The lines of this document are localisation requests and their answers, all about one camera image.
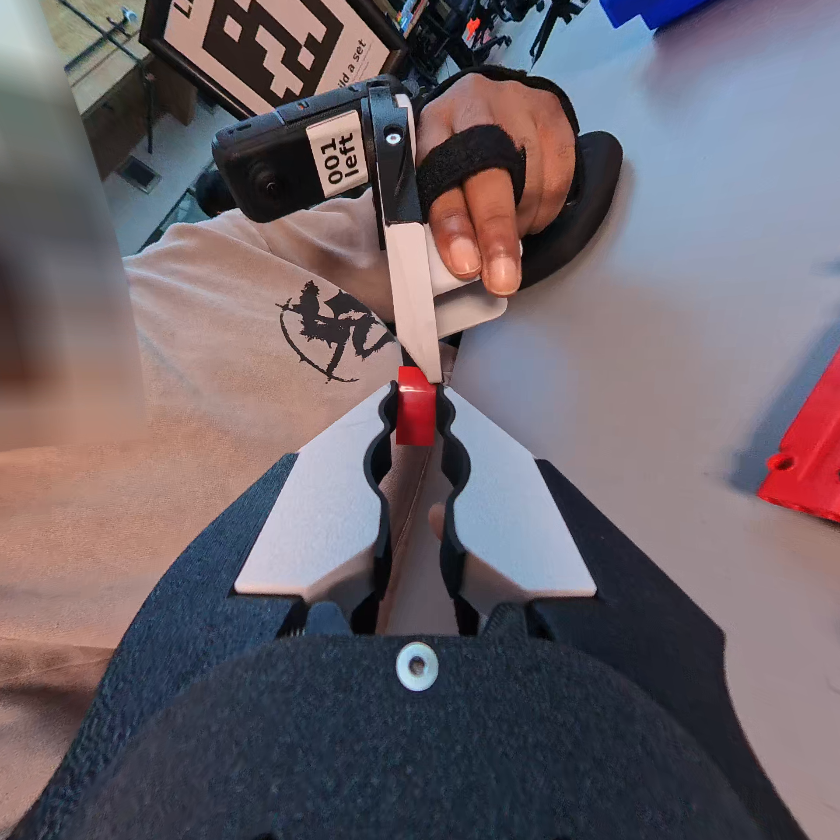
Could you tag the red white lego panel assembly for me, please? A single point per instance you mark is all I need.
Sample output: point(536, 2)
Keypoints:
point(807, 453)

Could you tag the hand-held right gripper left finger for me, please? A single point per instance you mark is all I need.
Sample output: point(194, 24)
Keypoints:
point(315, 525)

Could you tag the person's right hand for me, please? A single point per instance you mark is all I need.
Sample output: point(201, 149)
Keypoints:
point(436, 522)

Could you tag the person's left hand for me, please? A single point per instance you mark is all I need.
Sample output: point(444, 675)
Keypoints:
point(544, 151)

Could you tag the blue plastic bin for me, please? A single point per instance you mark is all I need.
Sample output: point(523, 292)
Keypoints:
point(656, 10)

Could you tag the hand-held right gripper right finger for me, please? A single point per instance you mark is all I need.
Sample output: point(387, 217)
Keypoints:
point(518, 525)

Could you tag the black framed marker sign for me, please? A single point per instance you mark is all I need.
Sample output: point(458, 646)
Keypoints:
point(275, 46)

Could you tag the red lego slope brick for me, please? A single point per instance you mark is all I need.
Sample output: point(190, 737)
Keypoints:
point(417, 413)

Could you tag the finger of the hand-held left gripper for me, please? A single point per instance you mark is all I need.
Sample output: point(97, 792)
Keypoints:
point(413, 295)

